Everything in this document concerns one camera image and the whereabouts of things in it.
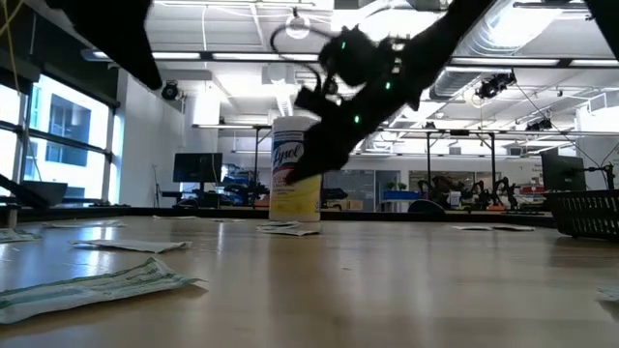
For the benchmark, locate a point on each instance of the yellow Lysol wipes canister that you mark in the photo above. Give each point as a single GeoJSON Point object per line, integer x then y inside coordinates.
{"type": "Point", "coordinates": [295, 203]}

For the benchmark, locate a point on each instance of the white oblong packet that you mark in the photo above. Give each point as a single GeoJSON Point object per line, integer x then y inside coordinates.
{"type": "Point", "coordinates": [135, 245]}

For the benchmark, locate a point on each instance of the white square wipe packet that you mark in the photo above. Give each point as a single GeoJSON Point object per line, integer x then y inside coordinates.
{"type": "Point", "coordinates": [471, 227]}
{"type": "Point", "coordinates": [280, 224]}
{"type": "Point", "coordinates": [512, 228]}
{"type": "Point", "coordinates": [290, 232]}

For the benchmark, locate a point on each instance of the black aluminium rig frame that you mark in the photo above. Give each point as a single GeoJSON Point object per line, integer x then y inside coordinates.
{"type": "Point", "coordinates": [493, 164]}

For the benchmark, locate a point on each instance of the black plastic mesh basket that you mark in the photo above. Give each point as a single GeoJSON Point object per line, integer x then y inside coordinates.
{"type": "Point", "coordinates": [585, 212]}

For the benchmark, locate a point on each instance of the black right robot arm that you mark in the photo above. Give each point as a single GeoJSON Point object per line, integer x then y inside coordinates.
{"type": "Point", "coordinates": [435, 38]}

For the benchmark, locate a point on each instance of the black computer monitor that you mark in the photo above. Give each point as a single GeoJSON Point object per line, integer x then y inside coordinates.
{"type": "Point", "coordinates": [563, 171]}
{"type": "Point", "coordinates": [197, 167]}

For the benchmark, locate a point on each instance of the overhead LED light bar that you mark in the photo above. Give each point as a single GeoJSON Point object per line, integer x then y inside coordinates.
{"type": "Point", "coordinates": [242, 56]}

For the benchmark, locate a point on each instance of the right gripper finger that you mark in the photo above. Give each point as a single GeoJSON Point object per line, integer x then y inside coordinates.
{"type": "Point", "coordinates": [319, 157]}

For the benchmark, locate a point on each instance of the blue storage bin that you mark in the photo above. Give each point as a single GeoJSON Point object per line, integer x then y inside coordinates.
{"type": "Point", "coordinates": [401, 194]}

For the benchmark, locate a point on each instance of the black ceiling spotlight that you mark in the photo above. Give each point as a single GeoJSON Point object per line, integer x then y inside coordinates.
{"type": "Point", "coordinates": [169, 90]}

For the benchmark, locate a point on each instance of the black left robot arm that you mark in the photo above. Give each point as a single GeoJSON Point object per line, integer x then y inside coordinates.
{"type": "Point", "coordinates": [116, 38]}

